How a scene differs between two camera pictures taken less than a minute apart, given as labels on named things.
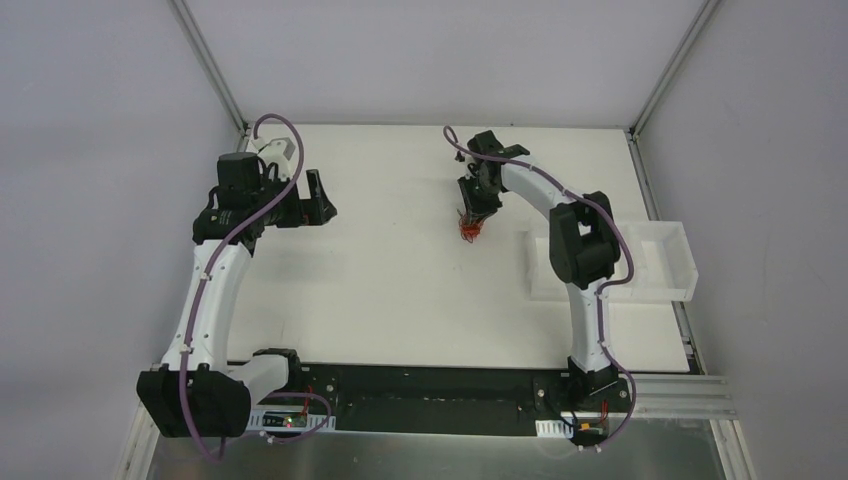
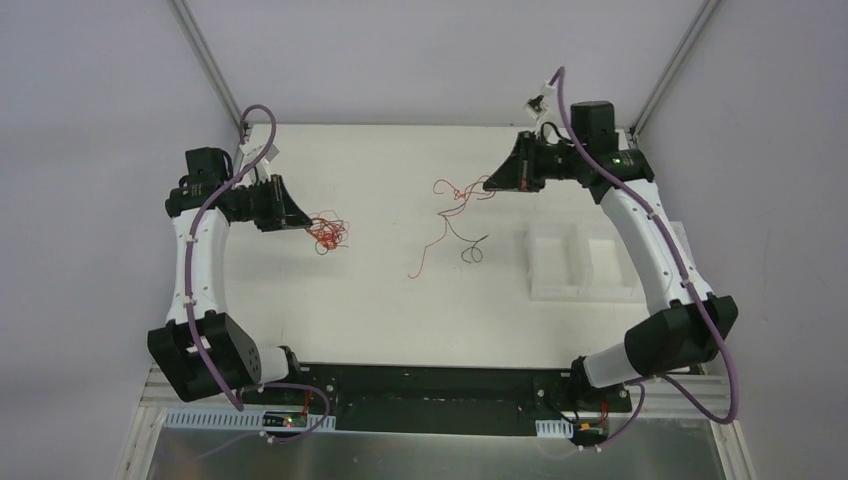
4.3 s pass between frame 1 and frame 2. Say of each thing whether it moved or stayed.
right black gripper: moved
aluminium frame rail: stayed
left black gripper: moved
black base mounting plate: stayed
